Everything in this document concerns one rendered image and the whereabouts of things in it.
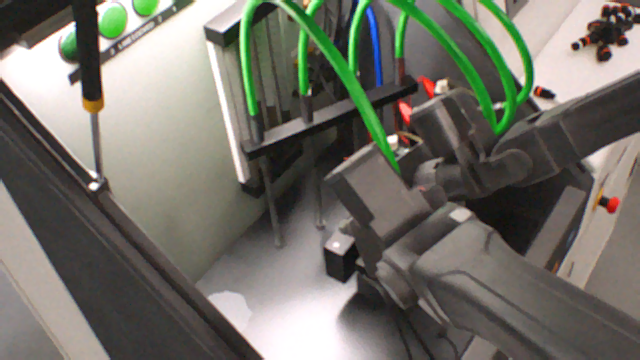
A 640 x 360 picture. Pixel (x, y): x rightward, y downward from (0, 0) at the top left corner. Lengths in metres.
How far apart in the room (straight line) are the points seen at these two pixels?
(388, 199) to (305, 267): 0.69
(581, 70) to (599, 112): 0.73
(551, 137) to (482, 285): 0.33
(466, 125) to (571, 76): 0.68
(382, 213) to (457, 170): 0.24
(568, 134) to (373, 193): 0.25
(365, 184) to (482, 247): 0.14
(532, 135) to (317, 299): 0.59
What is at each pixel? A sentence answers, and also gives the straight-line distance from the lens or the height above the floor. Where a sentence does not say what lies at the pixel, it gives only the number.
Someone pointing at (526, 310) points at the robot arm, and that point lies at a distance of 0.38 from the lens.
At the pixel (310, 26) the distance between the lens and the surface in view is 0.72.
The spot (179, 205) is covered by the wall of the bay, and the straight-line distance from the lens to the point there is 1.11.
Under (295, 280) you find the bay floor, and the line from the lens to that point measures 1.21.
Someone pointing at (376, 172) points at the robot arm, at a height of 1.42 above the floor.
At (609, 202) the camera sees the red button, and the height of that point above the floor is 0.81.
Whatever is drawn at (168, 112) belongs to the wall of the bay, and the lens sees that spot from 1.01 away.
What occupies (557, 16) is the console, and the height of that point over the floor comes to 1.01.
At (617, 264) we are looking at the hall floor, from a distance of 2.38.
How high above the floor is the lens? 1.80
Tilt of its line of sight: 45 degrees down
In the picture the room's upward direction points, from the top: 7 degrees counter-clockwise
